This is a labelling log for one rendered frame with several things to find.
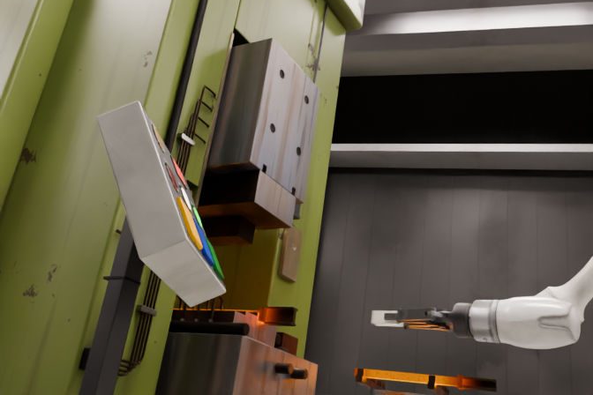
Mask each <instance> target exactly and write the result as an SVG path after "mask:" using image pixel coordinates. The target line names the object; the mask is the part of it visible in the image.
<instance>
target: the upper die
mask: <svg viewBox="0 0 593 395"><path fill-rule="evenodd" d="M295 204H296V197H294V196H293V195H292V194H290V193H289V192H288V191H287V190H285V189H284V188H283V187H282V186H281V185H280V184H278V183H277V182H276V181H274V180H273V179H272V178H270V177H269V176H268V175H266V174H265V173H264V172H262V171H261V170H260V169H259V170H251V171H244V172H235V173H227V174H219V175H204V180H203V184H202V188H201V192H200V197H199V204H198V209H197V211H198V214H199V217H200V218H201V219H212V218H225V217H237V216H242V217H244V218H245V219H247V220H248V221H250V222H251V223H253V224H254V225H256V227H255V230H258V229H274V228H290V227H292V222H293V216H294V211H295Z"/></svg>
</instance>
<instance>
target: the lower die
mask: <svg viewBox="0 0 593 395"><path fill-rule="evenodd" d="M196 313H197V310H196V309H187V310H186V313H185V317H184V319H185V321H194V318H195V317H196ZM210 313H211V310H201V311H200V312H199V322H208V319H209V318H210ZM182 314H183V310H182V309H173V312H172V317H171V318H172V319H171V321H180V319H181V318H182ZM213 322H226V323H247V324H248V325H249V326H250V331H249V333H248V335H246V336H245V337H248V338H252V339H254V340H257V341H258V342H261V343H263V344H266V345H269V346H271V347H274V342H275V337H276V331H277V325H268V324H264V323H263V322H260V321H259V313H258V312H247V311H235V310H215V311H214V316H213Z"/></svg>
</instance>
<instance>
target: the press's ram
mask: <svg viewBox="0 0 593 395"><path fill-rule="evenodd" d="M319 94H320V90H319V89H318V88H317V86H316V85H315V84H314V83H313V82H312V81H311V80H310V79H309V78H308V76H307V75H306V74H305V73H304V72H303V71H302V70H301V69H300V67H299V66H298V65H297V64H296V63H295V62H294V61H293V60H292V58H291V57H290V56H289V55H288V54H287V53H286V52H285V51H284V50H283V48H282V47H281V46H280V45H279V44H278V43H277V42H276V41H275V39H274V38H270V39H266V40H262V41H255V42H251V43H247V44H244V45H240V46H235V47H232V48H231V52H230V57H229V64H228V69H227V72H226V77H225V81H224V85H223V89H222V94H221V101H220V106H219V109H218V114H217V118H216V122H215V126H214V134H213V138H212V143H211V146H210V151H209V155H208V160H207V164H206V172H205V175H219V174H227V173H235V172H244V171H251V170H259V169H260V170H261V171H262V172H264V173H265V174H266V175H268V176H269V177H270V178H272V179H273V180H274V181H276V182H277V183H278V184H280V185H281V186H282V187H283V188H284V189H285V190H287V191H288V192H289V193H290V194H292V195H293V196H294V197H296V204H304V199H305V192H306V186H307V180H308V174H309V167H310V161H311V155H312V143H313V137H314V131H315V124H316V118H317V112H318V105H319Z"/></svg>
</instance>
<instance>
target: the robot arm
mask: <svg viewBox="0 0 593 395"><path fill-rule="evenodd" d="M592 297H593V257H592V258H591V259H590V261H589V262H588V263H587V264H586V265H585V266H584V267H583V268H582V270H581V271H580V272H579V273H578V274H576V275H575V276H574V277H573V278H572V279H571V280H569V281H568V282H567V283H566V284H565V285H563V286H560V287H547V288H546V289H545V290H544V291H542V292H541V293H539V294H537V295H535V296H524V297H514V298H510V299H507V300H476V301H474V302H473V304H472V303H456V304H455V305H454V309H453V311H452V312H449V311H447V310H446V309H439V310H436V308H433V307H432V308H427V309H401V308H398V311H386V310H373V311H372V324H375V325H376V326H403V330H407V326H408V327H409V328H410V329H412V328H413V329H425V330H439V331H447V332H451V331H452V329H453V330H454V334H455V336H456V337H458V338H470V339H472V338H473V337H474V339H475V340H476V341H478V342H479V341H482V342H496V343H507V344H510V345H513V346H516V347H524V348H533V349H550V348H556V347H564V346H567V345H570V344H573V343H575V342H576V341H577V340H578V339H579V337H580V333H581V323H582V322H583V321H584V317H583V312H584V309H585V307H586V305H587V304H588V302H589V301H590V300H591V299H592Z"/></svg>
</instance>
